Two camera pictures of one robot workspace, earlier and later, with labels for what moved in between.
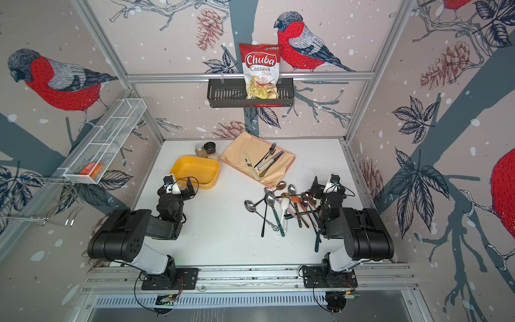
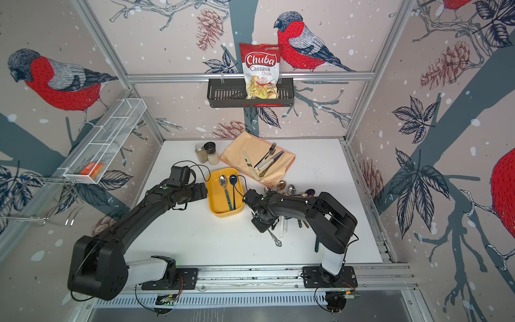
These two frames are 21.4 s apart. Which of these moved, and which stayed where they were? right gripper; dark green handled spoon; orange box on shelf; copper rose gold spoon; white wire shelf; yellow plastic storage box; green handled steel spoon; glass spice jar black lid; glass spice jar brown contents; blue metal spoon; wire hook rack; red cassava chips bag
Moved: blue metal spoon; yellow plastic storage box; green handled steel spoon; right gripper
Stayed: dark green handled spoon; red cassava chips bag; orange box on shelf; white wire shelf; glass spice jar brown contents; glass spice jar black lid; copper rose gold spoon; wire hook rack
